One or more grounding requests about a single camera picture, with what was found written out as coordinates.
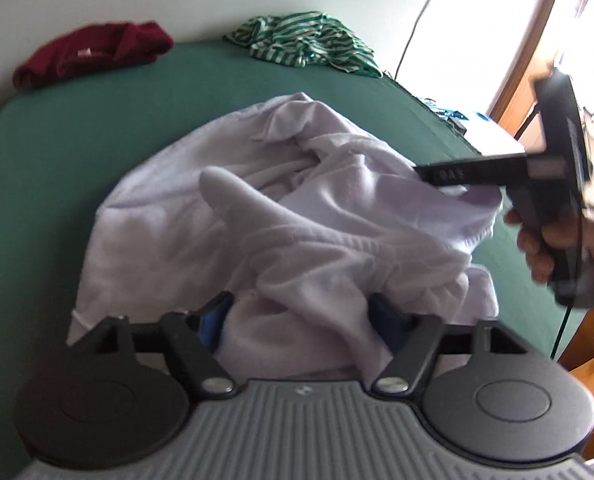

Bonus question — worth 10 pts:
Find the wooden cabinet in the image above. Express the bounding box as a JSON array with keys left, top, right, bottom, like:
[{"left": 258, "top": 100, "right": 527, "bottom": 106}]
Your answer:
[{"left": 559, "top": 305, "right": 594, "bottom": 461}]

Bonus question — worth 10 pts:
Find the white shirt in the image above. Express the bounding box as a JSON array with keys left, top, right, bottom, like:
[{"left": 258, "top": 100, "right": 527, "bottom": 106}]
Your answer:
[{"left": 69, "top": 92, "right": 502, "bottom": 378}]

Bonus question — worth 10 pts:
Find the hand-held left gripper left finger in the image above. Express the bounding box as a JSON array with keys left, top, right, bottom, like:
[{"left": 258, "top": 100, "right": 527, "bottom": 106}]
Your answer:
[{"left": 72, "top": 291, "right": 238, "bottom": 401}]

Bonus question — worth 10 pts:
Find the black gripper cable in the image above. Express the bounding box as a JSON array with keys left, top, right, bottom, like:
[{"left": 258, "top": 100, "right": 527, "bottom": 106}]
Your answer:
[{"left": 554, "top": 300, "right": 575, "bottom": 363}]

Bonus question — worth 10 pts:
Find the green striped shirt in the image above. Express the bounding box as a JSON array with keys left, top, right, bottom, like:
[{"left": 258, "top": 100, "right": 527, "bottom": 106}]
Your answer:
[{"left": 224, "top": 11, "right": 382, "bottom": 78}]

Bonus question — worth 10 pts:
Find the blue patterned bag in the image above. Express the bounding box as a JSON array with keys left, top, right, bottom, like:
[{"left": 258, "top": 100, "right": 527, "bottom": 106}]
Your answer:
[{"left": 424, "top": 99, "right": 478, "bottom": 123}]

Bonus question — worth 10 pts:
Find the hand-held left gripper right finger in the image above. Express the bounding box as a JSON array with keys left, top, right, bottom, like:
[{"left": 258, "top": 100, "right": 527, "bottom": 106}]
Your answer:
[{"left": 369, "top": 292, "right": 531, "bottom": 397}]

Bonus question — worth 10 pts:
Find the person's right hand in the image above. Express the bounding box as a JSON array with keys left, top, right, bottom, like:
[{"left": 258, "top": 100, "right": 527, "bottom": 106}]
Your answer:
[{"left": 504, "top": 209, "right": 554, "bottom": 284}]

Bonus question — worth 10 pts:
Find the wooden door frame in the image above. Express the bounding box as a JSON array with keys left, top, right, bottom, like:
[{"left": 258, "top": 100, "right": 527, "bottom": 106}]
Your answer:
[{"left": 487, "top": 0, "right": 572, "bottom": 126}]

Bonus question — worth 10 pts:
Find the red knitted sweater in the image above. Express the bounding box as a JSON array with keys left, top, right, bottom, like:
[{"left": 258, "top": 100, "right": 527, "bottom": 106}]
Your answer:
[{"left": 12, "top": 21, "right": 175, "bottom": 92}]

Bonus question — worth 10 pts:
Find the white wall cable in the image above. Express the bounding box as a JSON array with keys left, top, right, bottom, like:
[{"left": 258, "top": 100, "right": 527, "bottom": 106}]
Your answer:
[{"left": 394, "top": 0, "right": 448, "bottom": 78}]

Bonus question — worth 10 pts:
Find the white side table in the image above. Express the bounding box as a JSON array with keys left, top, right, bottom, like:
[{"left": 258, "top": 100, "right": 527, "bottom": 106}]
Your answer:
[{"left": 444, "top": 110, "right": 528, "bottom": 156}]

